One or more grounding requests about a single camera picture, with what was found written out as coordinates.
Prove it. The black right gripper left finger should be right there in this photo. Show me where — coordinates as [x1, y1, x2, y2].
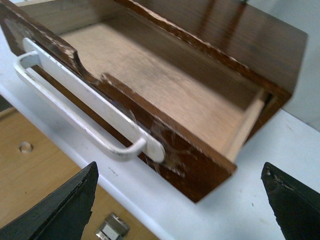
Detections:
[0, 161, 99, 240]

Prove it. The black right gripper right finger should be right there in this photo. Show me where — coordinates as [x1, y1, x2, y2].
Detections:
[261, 162, 320, 240]

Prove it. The white drawer handle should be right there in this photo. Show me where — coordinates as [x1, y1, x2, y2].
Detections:
[14, 37, 166, 163]

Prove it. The wooden drawer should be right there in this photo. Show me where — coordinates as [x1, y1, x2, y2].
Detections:
[0, 0, 268, 204]

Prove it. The brown wooden drawer cabinet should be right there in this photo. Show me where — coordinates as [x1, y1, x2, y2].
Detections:
[120, 0, 308, 134]

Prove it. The metal clamp bracket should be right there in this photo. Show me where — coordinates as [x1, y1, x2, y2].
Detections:
[95, 212, 130, 240]

